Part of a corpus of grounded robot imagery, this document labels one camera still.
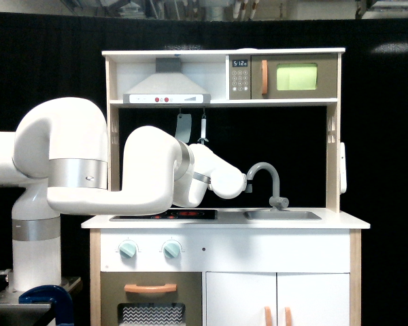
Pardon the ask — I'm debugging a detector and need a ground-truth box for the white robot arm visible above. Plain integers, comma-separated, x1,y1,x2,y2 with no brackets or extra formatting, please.
0,97,246,291

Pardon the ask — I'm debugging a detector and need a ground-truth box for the white wooden toy kitchen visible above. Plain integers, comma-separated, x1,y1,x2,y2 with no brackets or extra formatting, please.
84,48,369,325

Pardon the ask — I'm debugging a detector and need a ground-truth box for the left white cabinet door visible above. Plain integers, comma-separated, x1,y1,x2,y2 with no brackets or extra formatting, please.
205,272,277,325

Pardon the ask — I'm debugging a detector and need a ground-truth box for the toy cleaver knife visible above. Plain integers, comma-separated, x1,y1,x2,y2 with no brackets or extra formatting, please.
175,113,192,143

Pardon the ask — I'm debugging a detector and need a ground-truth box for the blue C-clamp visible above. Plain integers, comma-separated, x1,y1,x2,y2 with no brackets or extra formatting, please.
18,285,74,325

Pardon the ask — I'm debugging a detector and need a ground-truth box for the white cabinet door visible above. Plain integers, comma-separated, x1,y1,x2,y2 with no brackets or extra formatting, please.
277,273,350,325
205,272,277,325

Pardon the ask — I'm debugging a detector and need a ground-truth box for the white side-mounted holder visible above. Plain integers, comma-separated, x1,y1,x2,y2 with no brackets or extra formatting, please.
340,142,347,194

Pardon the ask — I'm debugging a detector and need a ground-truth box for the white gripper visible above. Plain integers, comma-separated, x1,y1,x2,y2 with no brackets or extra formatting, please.
190,144,253,199

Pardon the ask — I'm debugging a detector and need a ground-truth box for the grey toy range hood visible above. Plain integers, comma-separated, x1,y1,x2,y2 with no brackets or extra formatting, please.
123,58,211,105

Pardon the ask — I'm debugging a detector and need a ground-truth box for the toy oven door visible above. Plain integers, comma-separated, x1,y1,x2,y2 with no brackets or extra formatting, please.
101,272,203,325

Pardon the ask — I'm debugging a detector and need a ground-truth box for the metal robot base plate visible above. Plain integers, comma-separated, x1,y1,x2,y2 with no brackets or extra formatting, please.
0,275,83,325

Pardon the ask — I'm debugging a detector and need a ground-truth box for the right mint stove knob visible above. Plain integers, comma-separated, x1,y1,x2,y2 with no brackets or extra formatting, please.
162,240,182,259

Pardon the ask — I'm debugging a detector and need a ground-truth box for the toy microwave with orange handle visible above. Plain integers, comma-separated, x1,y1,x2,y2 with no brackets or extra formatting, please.
227,53,339,100

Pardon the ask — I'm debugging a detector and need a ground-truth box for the right white cabinet door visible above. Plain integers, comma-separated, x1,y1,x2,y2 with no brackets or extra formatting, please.
277,273,350,325

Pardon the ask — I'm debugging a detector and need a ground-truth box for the mint stove knob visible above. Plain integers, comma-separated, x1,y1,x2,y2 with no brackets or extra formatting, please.
162,240,182,259
118,240,138,259

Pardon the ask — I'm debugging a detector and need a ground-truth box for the left mint stove knob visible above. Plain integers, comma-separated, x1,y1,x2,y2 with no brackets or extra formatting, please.
118,240,138,259

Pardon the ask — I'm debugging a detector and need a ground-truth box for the grey toy sink basin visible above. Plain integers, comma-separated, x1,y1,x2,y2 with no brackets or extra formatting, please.
244,210,322,221

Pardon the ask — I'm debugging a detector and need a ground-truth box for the grey toy faucet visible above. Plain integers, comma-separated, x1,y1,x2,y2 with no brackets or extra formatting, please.
246,162,289,211

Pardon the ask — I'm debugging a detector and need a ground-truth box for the toy pizza cutter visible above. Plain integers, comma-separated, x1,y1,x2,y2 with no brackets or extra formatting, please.
198,114,208,145

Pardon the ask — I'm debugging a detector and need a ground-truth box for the black toy stovetop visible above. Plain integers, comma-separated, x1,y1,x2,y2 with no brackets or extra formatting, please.
109,209,217,221

